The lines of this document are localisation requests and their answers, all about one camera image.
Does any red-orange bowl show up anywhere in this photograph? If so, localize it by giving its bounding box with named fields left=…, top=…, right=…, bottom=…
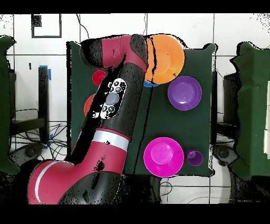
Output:
left=83, top=94, right=95, bottom=117

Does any black wheeled base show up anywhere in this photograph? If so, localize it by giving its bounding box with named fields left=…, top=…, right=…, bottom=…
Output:
left=9, top=143, right=45, bottom=166
left=213, top=144, right=239, bottom=167

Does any black floor cable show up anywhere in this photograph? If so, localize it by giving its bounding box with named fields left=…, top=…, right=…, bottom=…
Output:
left=75, top=14, right=90, bottom=40

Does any black square floor frame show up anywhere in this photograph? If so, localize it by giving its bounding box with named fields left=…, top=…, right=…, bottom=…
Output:
left=31, top=14, right=62, bottom=39

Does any pink bowl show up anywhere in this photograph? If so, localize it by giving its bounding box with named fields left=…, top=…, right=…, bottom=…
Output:
left=143, top=137, right=185, bottom=178

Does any purple cup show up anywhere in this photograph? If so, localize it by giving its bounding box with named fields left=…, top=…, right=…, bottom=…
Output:
left=185, top=149, right=204, bottom=167

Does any white box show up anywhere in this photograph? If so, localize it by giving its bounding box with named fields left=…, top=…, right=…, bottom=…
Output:
left=263, top=80, right=270, bottom=159

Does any black stand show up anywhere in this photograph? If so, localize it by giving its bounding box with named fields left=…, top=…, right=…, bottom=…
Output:
left=211, top=71, right=240, bottom=136
left=9, top=67, right=50, bottom=144

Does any purple bowl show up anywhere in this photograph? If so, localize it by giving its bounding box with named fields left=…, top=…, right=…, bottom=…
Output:
left=167, top=76, right=203, bottom=111

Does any green cloth side table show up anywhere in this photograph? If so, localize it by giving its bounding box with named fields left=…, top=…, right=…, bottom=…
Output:
left=230, top=41, right=270, bottom=180
left=0, top=35, right=20, bottom=175

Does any red cup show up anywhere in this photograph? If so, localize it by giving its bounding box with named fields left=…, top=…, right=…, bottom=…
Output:
left=92, top=70, right=107, bottom=87

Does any dark green tablecloth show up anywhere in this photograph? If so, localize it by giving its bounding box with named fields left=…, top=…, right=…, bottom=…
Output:
left=66, top=41, right=217, bottom=176

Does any tangle of floor cables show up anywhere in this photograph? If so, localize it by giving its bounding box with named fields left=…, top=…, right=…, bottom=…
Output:
left=10, top=108, right=68, bottom=161

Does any blue tape strip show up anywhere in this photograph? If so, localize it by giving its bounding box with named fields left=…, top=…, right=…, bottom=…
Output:
left=38, top=64, right=52, bottom=81

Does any orange bowl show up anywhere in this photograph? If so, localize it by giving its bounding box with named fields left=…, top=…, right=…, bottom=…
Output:
left=144, top=34, right=186, bottom=85

